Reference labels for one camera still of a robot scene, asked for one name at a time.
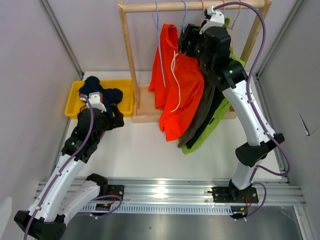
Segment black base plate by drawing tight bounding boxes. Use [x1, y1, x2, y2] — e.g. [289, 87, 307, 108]
[85, 184, 125, 202]
[208, 186, 259, 204]

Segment dark olive shorts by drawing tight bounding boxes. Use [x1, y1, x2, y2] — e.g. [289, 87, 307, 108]
[177, 76, 216, 148]

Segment yellow plastic tray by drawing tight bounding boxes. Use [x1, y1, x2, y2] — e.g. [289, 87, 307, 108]
[64, 79, 135, 119]

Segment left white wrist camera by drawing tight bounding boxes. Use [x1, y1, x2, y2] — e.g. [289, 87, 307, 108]
[80, 91, 107, 113]

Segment black shorts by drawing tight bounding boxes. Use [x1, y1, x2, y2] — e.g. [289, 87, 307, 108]
[182, 93, 231, 154]

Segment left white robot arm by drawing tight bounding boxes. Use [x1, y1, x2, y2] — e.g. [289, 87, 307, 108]
[14, 103, 124, 240]

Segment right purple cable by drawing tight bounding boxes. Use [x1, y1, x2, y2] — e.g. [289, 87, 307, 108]
[212, 1, 291, 176]

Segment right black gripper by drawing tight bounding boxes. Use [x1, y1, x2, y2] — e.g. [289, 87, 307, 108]
[177, 23, 215, 72]

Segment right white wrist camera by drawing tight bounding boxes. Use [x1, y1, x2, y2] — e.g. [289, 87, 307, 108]
[199, 6, 225, 35]

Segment wooden clothes rack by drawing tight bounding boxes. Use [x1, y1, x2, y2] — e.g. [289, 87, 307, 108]
[118, 0, 272, 123]

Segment navy blue shorts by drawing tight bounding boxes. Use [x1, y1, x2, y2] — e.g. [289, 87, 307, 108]
[78, 76, 123, 116]

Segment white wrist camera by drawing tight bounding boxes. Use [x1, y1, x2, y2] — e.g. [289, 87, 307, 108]
[80, 91, 107, 113]
[199, 6, 225, 35]

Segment aluminium mounting rail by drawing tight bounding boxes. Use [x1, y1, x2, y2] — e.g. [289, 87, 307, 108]
[108, 177, 306, 206]

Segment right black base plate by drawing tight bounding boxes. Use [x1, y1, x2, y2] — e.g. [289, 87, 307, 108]
[208, 186, 259, 204]

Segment light blue hanger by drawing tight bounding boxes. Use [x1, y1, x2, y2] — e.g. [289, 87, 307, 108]
[152, 1, 166, 87]
[177, 0, 188, 34]

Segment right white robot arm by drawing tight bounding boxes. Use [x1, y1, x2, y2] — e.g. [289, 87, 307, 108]
[178, 23, 285, 202]

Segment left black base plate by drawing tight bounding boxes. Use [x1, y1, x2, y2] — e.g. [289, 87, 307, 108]
[85, 184, 125, 202]

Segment lime green shorts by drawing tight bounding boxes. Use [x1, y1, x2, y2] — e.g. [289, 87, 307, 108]
[178, 23, 247, 155]

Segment slotted grey cable duct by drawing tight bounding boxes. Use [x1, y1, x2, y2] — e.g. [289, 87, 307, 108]
[77, 202, 248, 216]

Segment orange mesh shorts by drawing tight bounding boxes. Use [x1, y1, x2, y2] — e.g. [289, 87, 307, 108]
[148, 23, 204, 142]

